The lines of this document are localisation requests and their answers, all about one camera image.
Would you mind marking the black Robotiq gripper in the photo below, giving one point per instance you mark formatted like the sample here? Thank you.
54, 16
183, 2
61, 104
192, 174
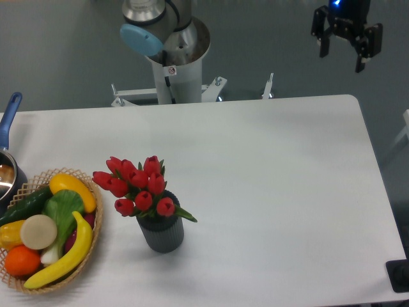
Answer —
347, 20

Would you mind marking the red tulip bouquet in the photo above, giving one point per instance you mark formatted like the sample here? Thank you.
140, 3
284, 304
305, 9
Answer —
140, 190

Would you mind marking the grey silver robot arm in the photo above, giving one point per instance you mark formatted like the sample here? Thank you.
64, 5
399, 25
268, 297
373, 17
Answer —
167, 33

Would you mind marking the dark grey ribbed vase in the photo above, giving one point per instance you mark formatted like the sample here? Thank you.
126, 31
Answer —
161, 226

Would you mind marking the black device at table edge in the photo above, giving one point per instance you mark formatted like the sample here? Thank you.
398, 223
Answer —
397, 271

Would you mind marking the dark red vegetable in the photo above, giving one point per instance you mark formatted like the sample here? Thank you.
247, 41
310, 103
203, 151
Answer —
90, 219

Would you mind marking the yellow squash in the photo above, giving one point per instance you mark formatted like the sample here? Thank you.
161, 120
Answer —
63, 181

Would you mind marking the green bok choy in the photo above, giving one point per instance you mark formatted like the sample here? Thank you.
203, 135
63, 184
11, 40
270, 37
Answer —
59, 208

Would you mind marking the woven wicker basket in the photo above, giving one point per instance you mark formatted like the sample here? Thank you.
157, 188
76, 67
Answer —
34, 184

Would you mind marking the yellow banana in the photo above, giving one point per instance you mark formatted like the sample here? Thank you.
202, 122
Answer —
69, 261

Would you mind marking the green cucumber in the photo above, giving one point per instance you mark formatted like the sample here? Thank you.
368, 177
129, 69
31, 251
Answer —
32, 204

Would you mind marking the beige round disc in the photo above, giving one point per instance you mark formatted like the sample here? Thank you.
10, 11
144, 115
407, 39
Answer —
38, 232

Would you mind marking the yellow bell pepper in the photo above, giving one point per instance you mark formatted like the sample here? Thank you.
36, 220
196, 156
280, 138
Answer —
10, 235

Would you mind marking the orange fruit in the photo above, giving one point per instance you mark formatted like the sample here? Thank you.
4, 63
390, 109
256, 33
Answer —
22, 261

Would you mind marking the white furniture frame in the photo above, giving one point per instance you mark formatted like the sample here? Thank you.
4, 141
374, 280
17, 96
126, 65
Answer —
398, 143

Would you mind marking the blue handled saucepan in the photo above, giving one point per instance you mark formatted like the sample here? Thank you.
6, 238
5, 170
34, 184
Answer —
12, 177

